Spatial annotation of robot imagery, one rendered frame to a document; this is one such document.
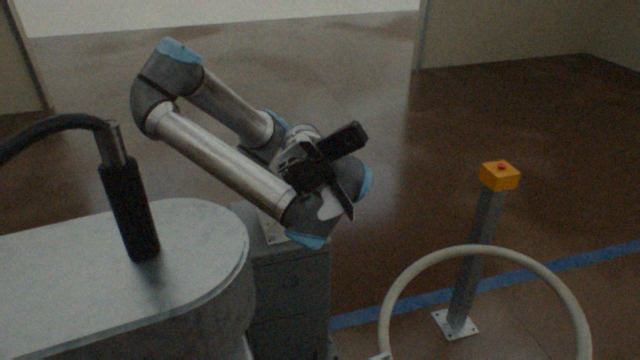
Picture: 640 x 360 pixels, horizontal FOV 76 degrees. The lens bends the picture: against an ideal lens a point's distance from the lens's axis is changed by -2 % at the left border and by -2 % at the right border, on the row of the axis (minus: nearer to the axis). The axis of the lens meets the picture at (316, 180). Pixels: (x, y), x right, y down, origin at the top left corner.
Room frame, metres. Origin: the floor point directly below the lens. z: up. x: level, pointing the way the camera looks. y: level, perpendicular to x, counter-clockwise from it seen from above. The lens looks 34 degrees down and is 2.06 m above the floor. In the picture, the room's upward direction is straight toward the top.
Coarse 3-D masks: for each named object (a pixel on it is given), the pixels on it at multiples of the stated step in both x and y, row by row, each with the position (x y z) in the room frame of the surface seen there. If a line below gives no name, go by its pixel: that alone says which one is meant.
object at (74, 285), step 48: (0, 240) 0.39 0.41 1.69; (48, 240) 0.39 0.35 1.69; (96, 240) 0.40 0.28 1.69; (192, 240) 0.40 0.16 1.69; (240, 240) 0.40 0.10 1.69; (0, 288) 0.31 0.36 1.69; (48, 288) 0.31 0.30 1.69; (96, 288) 0.32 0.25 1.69; (144, 288) 0.32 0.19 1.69; (192, 288) 0.32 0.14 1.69; (240, 288) 0.35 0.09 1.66; (0, 336) 0.25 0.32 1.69; (48, 336) 0.25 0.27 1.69; (96, 336) 0.26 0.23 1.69; (144, 336) 0.27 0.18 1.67; (192, 336) 0.29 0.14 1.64; (240, 336) 0.33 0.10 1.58
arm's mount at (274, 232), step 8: (256, 208) 1.52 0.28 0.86; (264, 216) 1.37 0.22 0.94; (264, 224) 1.32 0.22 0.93; (272, 224) 1.30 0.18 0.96; (280, 224) 1.31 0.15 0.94; (264, 232) 1.36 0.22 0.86; (272, 232) 1.30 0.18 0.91; (280, 232) 1.31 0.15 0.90; (272, 240) 1.30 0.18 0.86; (280, 240) 1.30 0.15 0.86
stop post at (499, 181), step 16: (480, 176) 1.55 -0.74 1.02; (496, 176) 1.47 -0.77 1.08; (512, 176) 1.48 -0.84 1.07; (480, 192) 1.55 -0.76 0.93; (496, 192) 1.48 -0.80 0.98; (480, 208) 1.53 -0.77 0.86; (496, 208) 1.49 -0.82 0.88; (480, 224) 1.50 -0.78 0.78; (496, 224) 1.50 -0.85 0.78; (480, 240) 1.48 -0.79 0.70; (464, 256) 1.54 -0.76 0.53; (480, 256) 1.49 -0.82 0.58; (464, 272) 1.51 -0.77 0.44; (480, 272) 1.50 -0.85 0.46; (464, 288) 1.48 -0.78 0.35; (464, 304) 1.49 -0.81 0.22; (448, 320) 1.53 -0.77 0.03; (464, 320) 1.50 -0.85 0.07; (448, 336) 1.43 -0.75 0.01; (464, 336) 1.43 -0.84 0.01
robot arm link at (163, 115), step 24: (144, 96) 0.99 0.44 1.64; (144, 120) 0.95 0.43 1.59; (168, 120) 0.95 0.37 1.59; (168, 144) 0.93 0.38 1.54; (192, 144) 0.89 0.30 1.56; (216, 144) 0.88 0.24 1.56; (216, 168) 0.83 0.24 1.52; (240, 168) 0.82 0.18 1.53; (240, 192) 0.79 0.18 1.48; (264, 192) 0.77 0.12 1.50; (288, 192) 0.77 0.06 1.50; (312, 192) 0.76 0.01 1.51; (288, 216) 0.72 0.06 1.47; (312, 216) 0.71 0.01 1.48; (336, 216) 0.72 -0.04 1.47; (312, 240) 0.68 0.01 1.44
